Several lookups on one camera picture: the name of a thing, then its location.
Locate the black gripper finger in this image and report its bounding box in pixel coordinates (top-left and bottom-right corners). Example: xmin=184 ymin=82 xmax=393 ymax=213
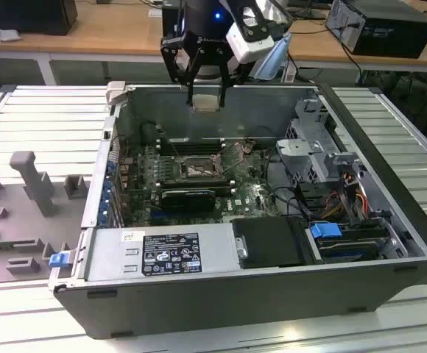
xmin=160 ymin=35 xmax=205 ymax=107
xmin=216 ymin=49 xmax=237 ymax=110

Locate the silver square CPU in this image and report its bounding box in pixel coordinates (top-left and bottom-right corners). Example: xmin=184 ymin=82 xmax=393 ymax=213
xmin=193 ymin=94 xmax=222 ymax=112

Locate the metal socket cover frame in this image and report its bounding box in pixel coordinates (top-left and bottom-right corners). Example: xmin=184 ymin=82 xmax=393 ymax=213
xmin=213 ymin=141 xmax=246 ymax=176

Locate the thin wire locking lever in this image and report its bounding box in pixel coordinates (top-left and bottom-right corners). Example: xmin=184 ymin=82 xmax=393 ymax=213
xmin=171 ymin=141 xmax=191 ymax=174
xmin=220 ymin=148 xmax=253 ymax=176

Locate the black RAM slot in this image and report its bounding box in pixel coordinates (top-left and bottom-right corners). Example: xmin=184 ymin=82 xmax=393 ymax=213
xmin=163 ymin=138 xmax=226 ymax=143
xmin=155 ymin=180 xmax=234 ymax=188
xmin=160 ymin=149 xmax=225 ymax=154
xmin=156 ymin=177 xmax=233 ymax=184
xmin=154 ymin=183 xmax=236 ymax=190
xmin=156 ymin=174 xmax=233 ymax=181
xmin=163 ymin=141 xmax=226 ymax=147
xmin=161 ymin=145 xmax=225 ymax=151

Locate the CPU socket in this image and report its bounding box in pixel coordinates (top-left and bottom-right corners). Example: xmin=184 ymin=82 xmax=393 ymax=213
xmin=178 ymin=154 xmax=224 ymax=182

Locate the small black PC tower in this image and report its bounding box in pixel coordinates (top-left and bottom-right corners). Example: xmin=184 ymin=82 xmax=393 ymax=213
xmin=161 ymin=5 xmax=185 ymax=40

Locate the wooden desk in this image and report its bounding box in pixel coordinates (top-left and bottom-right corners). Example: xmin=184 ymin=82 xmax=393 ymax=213
xmin=0 ymin=0 xmax=427 ymax=88

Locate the silver drive cage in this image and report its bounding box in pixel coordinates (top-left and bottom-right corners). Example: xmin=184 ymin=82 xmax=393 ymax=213
xmin=275 ymin=96 xmax=370 ymax=187

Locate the green motherboard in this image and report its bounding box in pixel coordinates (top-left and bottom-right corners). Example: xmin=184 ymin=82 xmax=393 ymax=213
xmin=119 ymin=138 xmax=299 ymax=229

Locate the black graphics card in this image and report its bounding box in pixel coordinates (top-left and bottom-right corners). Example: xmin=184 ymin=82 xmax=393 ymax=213
xmin=160 ymin=188 xmax=217 ymax=213

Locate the black box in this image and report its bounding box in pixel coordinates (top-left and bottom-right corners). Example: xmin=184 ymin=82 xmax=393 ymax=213
xmin=0 ymin=0 xmax=78 ymax=37

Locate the black plastic shroud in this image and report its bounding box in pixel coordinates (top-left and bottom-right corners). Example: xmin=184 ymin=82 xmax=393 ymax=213
xmin=231 ymin=216 xmax=310 ymax=269

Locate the white crumpled paper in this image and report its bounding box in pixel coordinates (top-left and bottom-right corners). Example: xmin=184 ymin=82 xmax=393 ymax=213
xmin=0 ymin=20 xmax=22 ymax=45

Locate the large black PC tower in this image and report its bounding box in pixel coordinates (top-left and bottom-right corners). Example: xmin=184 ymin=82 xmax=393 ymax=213
xmin=325 ymin=0 xmax=427 ymax=60

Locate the blue disk carrier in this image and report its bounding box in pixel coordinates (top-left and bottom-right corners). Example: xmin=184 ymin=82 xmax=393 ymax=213
xmin=308 ymin=221 xmax=343 ymax=246

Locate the silver power supply unit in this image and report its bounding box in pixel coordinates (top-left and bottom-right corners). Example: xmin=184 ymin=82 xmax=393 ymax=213
xmin=82 ymin=224 xmax=247 ymax=282

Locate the hard disk drive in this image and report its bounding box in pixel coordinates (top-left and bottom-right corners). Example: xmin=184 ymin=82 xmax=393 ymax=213
xmin=318 ymin=235 xmax=390 ymax=265

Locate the grey parts rack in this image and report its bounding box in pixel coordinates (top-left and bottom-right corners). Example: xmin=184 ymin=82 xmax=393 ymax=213
xmin=0 ymin=150 xmax=93 ymax=284

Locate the black open PC case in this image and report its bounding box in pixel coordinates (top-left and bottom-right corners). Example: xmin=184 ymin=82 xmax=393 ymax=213
xmin=47 ymin=81 xmax=427 ymax=341

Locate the blue case latch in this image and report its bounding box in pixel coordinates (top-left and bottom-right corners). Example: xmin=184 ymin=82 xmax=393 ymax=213
xmin=50 ymin=252 xmax=71 ymax=268

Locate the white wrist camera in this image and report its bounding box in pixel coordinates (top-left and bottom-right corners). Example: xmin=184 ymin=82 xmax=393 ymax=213
xmin=225 ymin=3 xmax=275 ymax=64

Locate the grey case release handle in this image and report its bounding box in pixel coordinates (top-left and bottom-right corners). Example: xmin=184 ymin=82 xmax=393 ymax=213
xmin=105 ymin=81 xmax=128 ymax=111

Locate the black cable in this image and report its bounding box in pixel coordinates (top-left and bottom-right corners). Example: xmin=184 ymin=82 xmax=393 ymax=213
xmin=266 ymin=149 xmax=312 ymax=221

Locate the coloured wire bundle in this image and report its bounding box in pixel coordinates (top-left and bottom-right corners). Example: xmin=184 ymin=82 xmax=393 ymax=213
xmin=325 ymin=172 xmax=371 ymax=221

